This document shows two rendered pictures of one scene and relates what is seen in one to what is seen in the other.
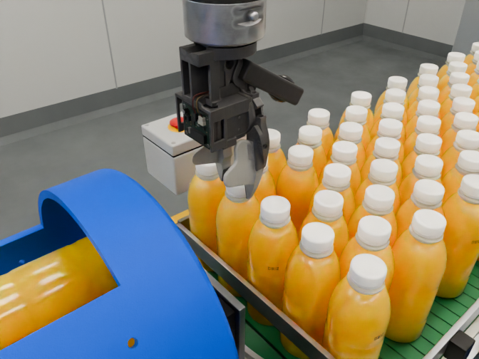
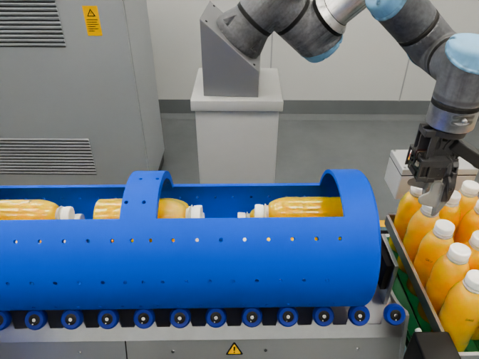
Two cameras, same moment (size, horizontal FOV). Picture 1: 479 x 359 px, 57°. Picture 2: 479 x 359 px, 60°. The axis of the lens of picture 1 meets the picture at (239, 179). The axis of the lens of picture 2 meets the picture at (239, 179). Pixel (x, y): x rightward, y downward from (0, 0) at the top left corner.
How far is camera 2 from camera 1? 0.44 m
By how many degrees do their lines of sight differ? 32
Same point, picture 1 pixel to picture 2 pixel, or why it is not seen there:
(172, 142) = (404, 167)
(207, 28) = (435, 120)
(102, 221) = (347, 191)
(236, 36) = (450, 128)
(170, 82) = not seen: hidden behind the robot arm
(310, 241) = (452, 251)
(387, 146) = not seen: outside the picture
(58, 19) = (375, 36)
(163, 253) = (366, 213)
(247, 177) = (434, 203)
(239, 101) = (443, 160)
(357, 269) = (469, 275)
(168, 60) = not seen: hidden behind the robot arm
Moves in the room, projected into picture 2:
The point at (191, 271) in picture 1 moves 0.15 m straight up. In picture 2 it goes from (373, 225) to (391, 154)
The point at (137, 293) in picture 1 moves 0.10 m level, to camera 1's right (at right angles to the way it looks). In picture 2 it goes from (349, 222) to (403, 247)
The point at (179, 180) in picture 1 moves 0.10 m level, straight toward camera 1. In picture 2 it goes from (400, 191) to (390, 211)
